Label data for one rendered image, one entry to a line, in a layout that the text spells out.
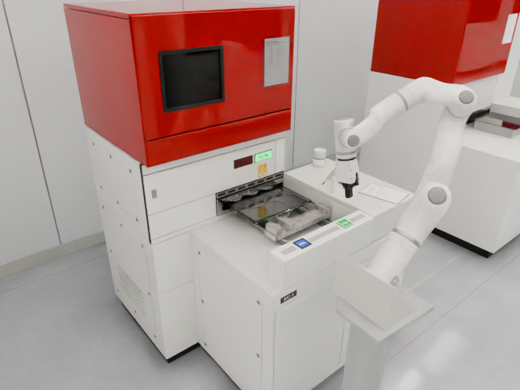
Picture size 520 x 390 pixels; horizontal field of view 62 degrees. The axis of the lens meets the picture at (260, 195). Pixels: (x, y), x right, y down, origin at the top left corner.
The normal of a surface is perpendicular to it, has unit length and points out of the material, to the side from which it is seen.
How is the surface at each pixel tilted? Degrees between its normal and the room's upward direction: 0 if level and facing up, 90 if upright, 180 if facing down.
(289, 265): 90
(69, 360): 0
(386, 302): 90
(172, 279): 90
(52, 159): 90
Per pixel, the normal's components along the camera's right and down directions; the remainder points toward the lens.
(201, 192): 0.63, 0.36
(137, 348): 0.00, -0.89
